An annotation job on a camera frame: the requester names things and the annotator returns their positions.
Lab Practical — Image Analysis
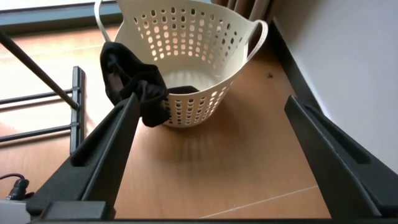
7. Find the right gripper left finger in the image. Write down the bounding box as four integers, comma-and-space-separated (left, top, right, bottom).
25, 92, 141, 219

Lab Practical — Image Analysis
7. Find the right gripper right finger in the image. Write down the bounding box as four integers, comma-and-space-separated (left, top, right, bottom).
284, 95, 398, 219

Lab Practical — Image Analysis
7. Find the heap of clothes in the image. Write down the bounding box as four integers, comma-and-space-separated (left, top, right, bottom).
99, 41, 200, 128

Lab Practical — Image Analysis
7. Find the black clothes rack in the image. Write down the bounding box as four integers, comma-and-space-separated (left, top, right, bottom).
0, 29, 86, 156

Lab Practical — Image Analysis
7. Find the white laundry basket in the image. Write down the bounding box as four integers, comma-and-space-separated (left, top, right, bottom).
93, 0, 269, 129

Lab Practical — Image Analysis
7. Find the brown curtain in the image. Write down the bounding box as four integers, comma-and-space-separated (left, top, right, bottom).
210, 0, 276, 23

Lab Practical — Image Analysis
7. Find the black cable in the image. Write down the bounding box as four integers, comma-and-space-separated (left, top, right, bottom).
0, 172, 35, 202

